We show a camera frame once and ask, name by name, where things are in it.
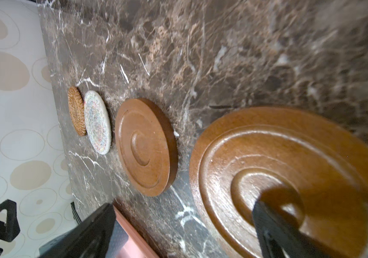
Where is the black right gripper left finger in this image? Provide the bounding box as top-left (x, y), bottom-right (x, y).
top-left (40, 203), bottom-right (116, 258)

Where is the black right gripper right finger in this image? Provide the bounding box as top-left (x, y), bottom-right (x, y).
top-left (252, 201), bottom-right (329, 258)

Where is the brown wooden coaster far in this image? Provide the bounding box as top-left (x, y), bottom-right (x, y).
top-left (189, 107), bottom-right (368, 258)

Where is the brown wooden coaster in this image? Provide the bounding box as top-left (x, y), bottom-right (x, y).
top-left (189, 107), bottom-right (368, 258)
top-left (115, 98), bottom-right (179, 197)

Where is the brown wooden coaster near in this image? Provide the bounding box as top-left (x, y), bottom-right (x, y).
top-left (115, 98), bottom-right (179, 197)

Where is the white multicolour stitched coaster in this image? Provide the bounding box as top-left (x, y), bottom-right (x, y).
top-left (84, 90), bottom-right (112, 155)

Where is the woven rattan round coaster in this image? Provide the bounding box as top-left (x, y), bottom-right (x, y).
top-left (68, 86), bottom-right (87, 136)

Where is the blue floral mug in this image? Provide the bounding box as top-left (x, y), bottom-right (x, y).
top-left (39, 221), bottom-right (128, 258)

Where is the pink plastic tray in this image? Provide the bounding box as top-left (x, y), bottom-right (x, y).
top-left (114, 206), bottom-right (159, 258)

